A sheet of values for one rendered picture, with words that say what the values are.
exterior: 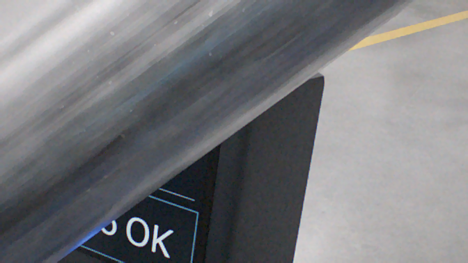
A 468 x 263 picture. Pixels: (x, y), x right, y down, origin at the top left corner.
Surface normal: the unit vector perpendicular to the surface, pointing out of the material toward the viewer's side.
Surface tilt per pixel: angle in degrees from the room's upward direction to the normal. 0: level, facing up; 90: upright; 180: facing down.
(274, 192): 90
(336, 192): 0
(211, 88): 98
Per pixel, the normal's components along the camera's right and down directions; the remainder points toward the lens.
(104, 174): 0.35, 0.56
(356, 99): 0.01, -0.88
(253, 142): 0.87, 0.24
